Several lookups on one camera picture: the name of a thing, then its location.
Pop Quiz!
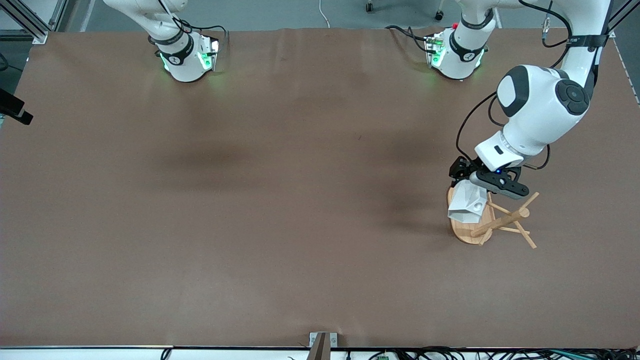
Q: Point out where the white faceted cup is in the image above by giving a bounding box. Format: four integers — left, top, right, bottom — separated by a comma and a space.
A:
446, 180, 490, 225

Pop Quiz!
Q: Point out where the wooden cup rack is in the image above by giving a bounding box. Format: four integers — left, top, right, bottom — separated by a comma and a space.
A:
447, 185, 540, 250

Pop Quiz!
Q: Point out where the brown table cover sheet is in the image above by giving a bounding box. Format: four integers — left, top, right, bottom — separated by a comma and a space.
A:
0, 27, 640, 349

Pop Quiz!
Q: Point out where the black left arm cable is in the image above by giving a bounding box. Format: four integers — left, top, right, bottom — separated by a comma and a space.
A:
455, 0, 609, 171

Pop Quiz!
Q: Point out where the aluminium frame post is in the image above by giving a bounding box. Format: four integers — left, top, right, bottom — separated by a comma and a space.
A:
0, 0, 68, 45
597, 0, 640, 39

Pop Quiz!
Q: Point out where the black left base cable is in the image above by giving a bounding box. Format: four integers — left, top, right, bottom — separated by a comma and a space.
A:
384, 24, 432, 54

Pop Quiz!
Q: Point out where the black base cable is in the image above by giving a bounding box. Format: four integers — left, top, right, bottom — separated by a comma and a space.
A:
175, 19, 229, 52
384, 24, 432, 54

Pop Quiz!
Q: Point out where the black cable bundle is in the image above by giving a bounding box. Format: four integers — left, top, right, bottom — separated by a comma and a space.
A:
345, 346, 640, 360

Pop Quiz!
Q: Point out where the black right base cable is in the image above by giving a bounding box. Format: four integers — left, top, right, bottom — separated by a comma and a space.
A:
175, 19, 229, 52

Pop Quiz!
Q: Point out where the metal bracket with post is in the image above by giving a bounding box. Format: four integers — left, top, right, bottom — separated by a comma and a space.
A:
307, 332, 339, 360

